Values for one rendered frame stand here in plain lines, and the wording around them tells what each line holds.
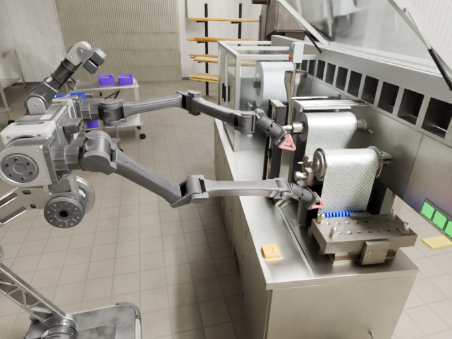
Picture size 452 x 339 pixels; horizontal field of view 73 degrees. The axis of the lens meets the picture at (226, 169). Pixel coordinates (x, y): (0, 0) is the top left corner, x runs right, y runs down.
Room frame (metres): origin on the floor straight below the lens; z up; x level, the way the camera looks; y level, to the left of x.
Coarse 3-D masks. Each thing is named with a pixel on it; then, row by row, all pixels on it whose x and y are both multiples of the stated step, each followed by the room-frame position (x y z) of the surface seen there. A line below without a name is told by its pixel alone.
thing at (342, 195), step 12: (336, 180) 1.17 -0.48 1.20; (348, 180) 1.18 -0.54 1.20; (360, 180) 1.19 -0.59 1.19; (372, 180) 1.19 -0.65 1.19; (324, 192) 1.17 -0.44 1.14; (336, 192) 1.17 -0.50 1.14; (348, 192) 1.18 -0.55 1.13; (360, 192) 1.19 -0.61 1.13; (336, 204) 1.18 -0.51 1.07; (348, 204) 1.18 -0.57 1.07; (360, 204) 1.19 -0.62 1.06
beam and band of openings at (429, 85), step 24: (312, 48) 2.32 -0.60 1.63; (336, 72) 1.91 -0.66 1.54; (360, 72) 1.65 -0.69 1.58; (384, 72) 1.45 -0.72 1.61; (408, 72) 1.29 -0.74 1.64; (360, 96) 1.61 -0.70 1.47; (384, 96) 1.45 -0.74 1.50; (408, 96) 1.30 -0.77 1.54; (432, 96) 1.13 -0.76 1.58; (408, 120) 1.23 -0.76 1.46; (432, 120) 1.15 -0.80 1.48
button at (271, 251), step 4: (268, 244) 1.07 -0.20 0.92; (272, 244) 1.07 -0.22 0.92; (276, 244) 1.07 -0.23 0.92; (264, 248) 1.04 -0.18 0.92; (268, 248) 1.04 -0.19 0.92; (272, 248) 1.04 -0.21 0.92; (276, 248) 1.04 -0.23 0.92; (264, 252) 1.02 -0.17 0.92; (268, 252) 1.02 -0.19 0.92; (272, 252) 1.02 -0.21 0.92; (276, 252) 1.02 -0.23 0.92; (264, 256) 1.00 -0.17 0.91; (268, 256) 1.00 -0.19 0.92; (272, 256) 1.00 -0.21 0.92; (276, 256) 1.00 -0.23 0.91
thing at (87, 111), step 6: (78, 102) 1.25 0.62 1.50; (84, 102) 1.30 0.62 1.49; (78, 108) 1.25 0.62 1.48; (84, 108) 1.27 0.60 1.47; (90, 108) 1.28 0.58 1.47; (96, 108) 1.28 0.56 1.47; (78, 114) 1.25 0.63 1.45; (84, 114) 1.26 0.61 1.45; (90, 114) 1.27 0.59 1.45; (96, 114) 1.28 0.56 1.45; (84, 120) 1.27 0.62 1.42; (90, 120) 1.28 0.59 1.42; (84, 126) 1.26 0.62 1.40
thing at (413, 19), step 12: (276, 0) 2.11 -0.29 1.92; (396, 0) 1.04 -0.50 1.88; (408, 12) 1.03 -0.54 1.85; (300, 24) 2.15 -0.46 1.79; (408, 24) 1.07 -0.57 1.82; (420, 24) 1.05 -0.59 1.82; (420, 36) 1.07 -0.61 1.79; (432, 36) 1.06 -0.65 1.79; (336, 48) 2.01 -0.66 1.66; (432, 48) 1.04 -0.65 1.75; (444, 48) 1.06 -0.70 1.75; (384, 60) 1.51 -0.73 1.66; (444, 60) 1.07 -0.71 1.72; (432, 72) 1.20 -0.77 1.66; (444, 72) 1.05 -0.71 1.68
